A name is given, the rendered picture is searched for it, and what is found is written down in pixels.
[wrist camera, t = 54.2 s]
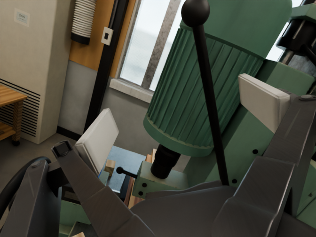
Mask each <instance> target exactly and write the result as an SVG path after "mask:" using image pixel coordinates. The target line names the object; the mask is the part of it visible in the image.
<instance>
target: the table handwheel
mask: <svg viewBox="0 0 316 237"><path fill-rule="evenodd" d="M43 159H44V160H46V161H47V163H48V164H50V163H51V160H50V159H49V158H47V157H45V156H41V157H37V158H34V159H32V160H31V161H29V162H28V163H27V164H25V165H24V166H23V167H22V168H21V169H20V170H19V171H18V172H17V173H16V174H15V175H14V176H13V177H12V179H11V180H10V181H9V182H8V183H7V185H6V186H5V188H4V189H3V190H2V192H1V193H0V220H1V218H2V216H3V214H4V212H5V210H6V208H7V206H8V210H9V211H10V209H11V206H12V204H13V202H14V199H15V197H16V194H15V193H16V192H17V190H18V189H19V187H20V185H21V182H22V180H23V177H24V175H25V172H26V170H27V168H28V167H29V166H30V165H31V164H32V163H34V162H36V161H39V160H43ZM3 226H4V225H3ZM3 226H2V228H3ZM2 228H1V229H0V233H1V231H2Z"/></svg>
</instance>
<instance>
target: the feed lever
mask: <svg viewBox="0 0 316 237"><path fill-rule="evenodd" d="M209 15H210V6H209V3H208V1H207V0H185V1H184V3H183V5H182V8H181V17H182V20H183V22H184V23H185V24H186V25H187V26H188V27H191V28H192V30H193V35H194V41H195V46H196V51H197V58H198V63H199V68H200V73H201V79H202V84H203V89H204V94H205V101H206V106H207V112H208V117H209V122H210V127H211V132H212V138H213V144H214V150H215V155H216V160H217V166H218V170H219V176H220V180H221V182H222V185H228V186H229V179H228V173H227V167H226V161H225V156H224V149H223V144H222V138H221V130H220V124H219V118H218V112H217V106H216V100H215V94H214V88H213V80H212V75H211V69H210V63H209V57H208V51H207V45H206V39H205V31H204V25H203V24H204V23H205V22H206V21H207V19H208V17H209Z"/></svg>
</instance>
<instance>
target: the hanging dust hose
mask: <svg viewBox="0 0 316 237"><path fill-rule="evenodd" d="M76 1H77V2H75V3H76V4H75V6H76V7H75V8H76V9H74V10H75V11H74V12H75V13H74V18H73V19H74V20H73V27H72V28H73V29H72V30H73V31H71V40H73V41H75V42H78V43H81V44H85V45H89V42H90V35H91V34H90V33H91V29H92V28H91V27H92V26H91V25H93V24H92V23H93V22H92V21H93V17H94V13H93V12H95V11H94V10H95V5H96V4H95V3H96V2H95V1H97V0H76Z"/></svg>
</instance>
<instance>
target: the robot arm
mask: <svg viewBox="0 0 316 237"><path fill-rule="evenodd" d="M238 83H239V92H240V101H241V104H242V105H243V106H244V107H246V108H247V109H248V110H249V111H250V112H251V113H252V114H253V115H254V116H255V117H256V118H257V119H258V120H259V121H261V122H262V123H263V124H264V125H265V126H266V127H267V128H268V129H269V130H271V131H272V132H273V133H274V136H273V138H272V140H271V141H270V143H269V145H268V147H267V149H266V151H265V152H264V154H263V156H256V157H255V159H254V161H253V162H252V164H251V166H250V167H249V169H248V171H247V173H246V174H245V176H244V178H243V180H242V181H241V183H240V185H239V187H238V188H237V187H234V186H228V185H222V182H221V180H215V181H210V182H204V183H200V184H198V185H195V186H193V187H190V188H188V189H185V190H160V191H155V192H150V193H146V195H145V199H144V200H142V201H141V202H139V203H137V204H136V205H134V206H133V207H131V208H130V209H129V208H128V207H127V206H126V205H125V204H124V202H123V201H122V200H121V199H120V198H119V197H118V196H117V195H116V193H115V192H114V191H113V190H112V189H111V188H110V187H109V186H108V185H107V186H105V185H104V184H103V183H102V182H101V180H100V179H99V178H98V177H97V176H98V175H99V174H100V172H101V170H102V168H103V165H104V163H105V161H106V159H107V157H108V155H109V152H110V150H111V149H112V146H113V144H114V142H115V140H116V138H117V136H118V134H119V130H118V128H117V125H116V123H115V120H114V118H113V115H112V113H111V110H110V109H109V108H107V109H103V111H102V112H101V113H100V114H99V116H98V117H97V118H96V119H95V121H94V122H93V123H92V124H91V126H90V127H89V128H88V129H87V130H86V132H85V133H84V134H83V135H82V136H81V137H80V138H79V140H78V141H77V142H76V143H75V145H74V146H73V147H72V145H71V143H70V142H69V140H64V141H61V142H58V143H57V144H55V145H54V146H52V148H51V150H52V152H53V154H54V156H55V158H56V159H57V161H55V162H52V163H50V164H48V163H47V161H46V160H44V159H43V160H39V161H36V162H34V163H32V164H31V165H30V166H29V167H28V168H27V170H26V172H25V175H24V177H23V180H22V182H21V185H20V187H19V189H18V192H17V194H16V197H15V199H14V202H13V204H12V206H11V209H10V211H9V213H8V216H7V218H6V221H5V223H4V226H3V228H2V231H1V233H0V237H59V224H60V211H61V197H62V186H64V185H66V184H68V183H70V185H71V187H72V188H73V190H74V192H75V194H76V196H77V198H78V199H79V201H80V204H81V206H82V208H83V209H84V211H85V213H86V215H87V217H88V219H89V220H90V222H91V224H92V226H93V228H94V230H95V231H96V233H97V235H98V237H316V229H315V228H313V227H311V226H309V225H308V224H306V223H304V222H302V221H300V220H299V219H297V218H296V215H297V211H298V207H299V203H300V198H301V195H302V191H303V188H304V184H305V180H306V177H307V173H308V168H309V165H310V161H311V158H312V154H313V150H314V146H316V96H314V95H301V96H298V95H296V94H294V93H292V92H289V91H287V90H285V89H281V88H274V87H272V86H270V85H268V84H266V83H264V82H262V81H260V80H258V79H256V78H254V77H252V76H250V75H247V74H245V73H243V74H239V76H238Z"/></svg>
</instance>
